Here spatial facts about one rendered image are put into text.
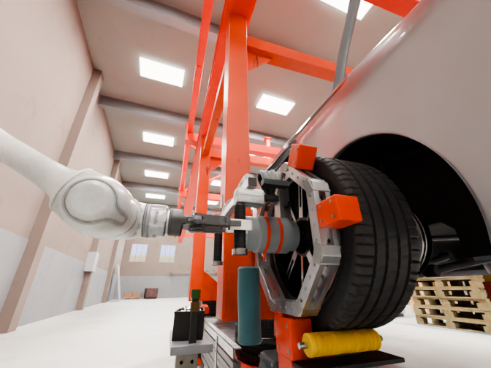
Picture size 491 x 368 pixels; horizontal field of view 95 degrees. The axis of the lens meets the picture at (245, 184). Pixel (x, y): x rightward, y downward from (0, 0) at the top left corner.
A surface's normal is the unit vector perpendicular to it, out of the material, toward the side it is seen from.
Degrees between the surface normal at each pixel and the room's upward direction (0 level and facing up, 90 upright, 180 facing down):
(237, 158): 90
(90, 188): 106
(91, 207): 101
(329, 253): 90
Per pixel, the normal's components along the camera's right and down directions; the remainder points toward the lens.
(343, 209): 0.30, -0.40
